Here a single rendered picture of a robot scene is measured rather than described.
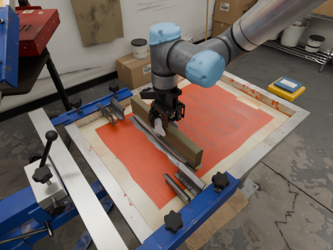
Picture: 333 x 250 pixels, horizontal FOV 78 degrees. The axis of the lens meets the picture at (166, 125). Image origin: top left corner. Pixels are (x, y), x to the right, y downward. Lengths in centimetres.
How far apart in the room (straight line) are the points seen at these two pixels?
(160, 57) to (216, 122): 44
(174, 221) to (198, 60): 34
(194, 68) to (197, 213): 35
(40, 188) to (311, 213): 178
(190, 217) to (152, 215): 11
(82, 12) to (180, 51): 214
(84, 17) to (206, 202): 229
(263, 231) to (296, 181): 57
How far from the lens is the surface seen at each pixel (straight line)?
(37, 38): 139
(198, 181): 58
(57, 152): 69
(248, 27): 49
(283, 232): 179
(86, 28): 259
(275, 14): 47
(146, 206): 62
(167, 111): 59
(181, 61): 46
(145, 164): 69
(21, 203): 63
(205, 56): 43
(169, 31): 49
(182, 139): 63
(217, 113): 89
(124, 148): 75
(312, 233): 189
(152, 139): 76
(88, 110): 86
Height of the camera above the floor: 152
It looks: 44 degrees down
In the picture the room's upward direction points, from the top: straight up
